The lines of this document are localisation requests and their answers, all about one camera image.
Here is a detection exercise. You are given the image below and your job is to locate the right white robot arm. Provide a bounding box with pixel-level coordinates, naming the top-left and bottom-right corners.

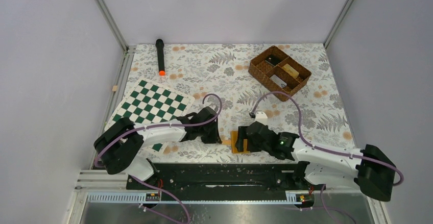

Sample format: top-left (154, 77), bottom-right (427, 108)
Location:
top-left (231, 121), bottom-right (395, 202)

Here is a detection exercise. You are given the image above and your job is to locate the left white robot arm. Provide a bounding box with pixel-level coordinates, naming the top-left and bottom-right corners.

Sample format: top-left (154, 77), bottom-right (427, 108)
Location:
top-left (93, 107), bottom-right (221, 189)

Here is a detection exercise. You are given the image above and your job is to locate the grey card in basket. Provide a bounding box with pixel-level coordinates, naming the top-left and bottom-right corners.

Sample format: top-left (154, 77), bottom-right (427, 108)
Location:
top-left (270, 74), bottom-right (287, 88)

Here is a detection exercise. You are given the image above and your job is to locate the floral patterned table mat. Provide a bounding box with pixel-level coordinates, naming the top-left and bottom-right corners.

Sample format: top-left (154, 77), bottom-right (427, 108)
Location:
top-left (126, 43), bottom-right (355, 163)

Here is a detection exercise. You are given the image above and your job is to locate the green white chessboard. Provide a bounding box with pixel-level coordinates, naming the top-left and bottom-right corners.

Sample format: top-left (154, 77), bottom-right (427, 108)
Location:
top-left (104, 78), bottom-right (196, 156)

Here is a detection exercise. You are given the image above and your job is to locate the brown woven divided basket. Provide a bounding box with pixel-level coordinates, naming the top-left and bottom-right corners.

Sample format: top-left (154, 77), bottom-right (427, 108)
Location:
top-left (248, 45), bottom-right (311, 96)

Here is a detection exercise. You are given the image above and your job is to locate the yellow block in basket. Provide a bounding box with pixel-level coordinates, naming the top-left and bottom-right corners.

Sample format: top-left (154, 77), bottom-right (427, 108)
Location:
top-left (282, 64), bottom-right (299, 79)

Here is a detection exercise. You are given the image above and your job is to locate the black item in basket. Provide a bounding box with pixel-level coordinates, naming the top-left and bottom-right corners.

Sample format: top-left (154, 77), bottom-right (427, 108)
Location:
top-left (265, 55), bottom-right (281, 66)

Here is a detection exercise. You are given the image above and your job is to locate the black marker orange cap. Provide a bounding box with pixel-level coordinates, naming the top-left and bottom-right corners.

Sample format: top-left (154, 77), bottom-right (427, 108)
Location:
top-left (155, 39), bottom-right (165, 76)

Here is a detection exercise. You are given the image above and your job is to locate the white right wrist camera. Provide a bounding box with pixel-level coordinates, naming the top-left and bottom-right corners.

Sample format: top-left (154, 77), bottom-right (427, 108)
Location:
top-left (249, 111), bottom-right (268, 125)

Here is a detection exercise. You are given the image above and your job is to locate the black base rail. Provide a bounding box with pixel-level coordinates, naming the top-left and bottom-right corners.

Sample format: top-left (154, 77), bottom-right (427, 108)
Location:
top-left (146, 163), bottom-right (321, 201)

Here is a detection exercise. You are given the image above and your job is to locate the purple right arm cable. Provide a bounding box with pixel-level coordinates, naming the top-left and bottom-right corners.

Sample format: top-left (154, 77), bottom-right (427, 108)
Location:
top-left (249, 91), bottom-right (405, 224)

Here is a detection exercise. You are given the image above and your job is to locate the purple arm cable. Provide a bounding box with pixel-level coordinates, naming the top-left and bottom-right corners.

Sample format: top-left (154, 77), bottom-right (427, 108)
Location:
top-left (93, 93), bottom-right (223, 224)
top-left (249, 91), bottom-right (405, 224)

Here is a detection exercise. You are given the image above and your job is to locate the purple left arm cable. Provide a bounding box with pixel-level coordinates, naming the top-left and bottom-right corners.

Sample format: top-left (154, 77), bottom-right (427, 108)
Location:
top-left (93, 93), bottom-right (223, 224)

